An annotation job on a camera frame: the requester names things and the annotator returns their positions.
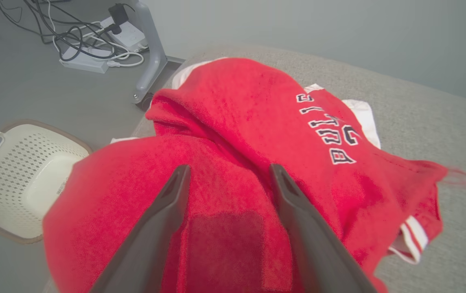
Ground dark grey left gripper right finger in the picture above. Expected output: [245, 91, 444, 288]
[269, 164, 376, 293]

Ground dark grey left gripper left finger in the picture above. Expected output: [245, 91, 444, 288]
[90, 164, 192, 293]

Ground red shorts with white stripe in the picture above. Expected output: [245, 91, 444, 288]
[42, 134, 298, 293]

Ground red Bulls basketball jersey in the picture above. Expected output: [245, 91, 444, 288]
[111, 57, 466, 293]

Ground cream perforated laundry basket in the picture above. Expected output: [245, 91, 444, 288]
[0, 119, 94, 245]

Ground flat white power strip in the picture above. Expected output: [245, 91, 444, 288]
[59, 45, 113, 74]

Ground grey metal desk leg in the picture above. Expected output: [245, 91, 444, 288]
[129, 0, 168, 104]

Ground white power strip with sockets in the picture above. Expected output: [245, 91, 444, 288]
[101, 16, 149, 52]

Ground black plug adapter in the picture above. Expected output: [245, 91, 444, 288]
[108, 3, 130, 35]

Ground white floor cable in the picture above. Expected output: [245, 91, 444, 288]
[48, 0, 146, 68]

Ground black floor cable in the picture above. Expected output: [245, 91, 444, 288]
[54, 24, 118, 62]
[0, 0, 79, 45]

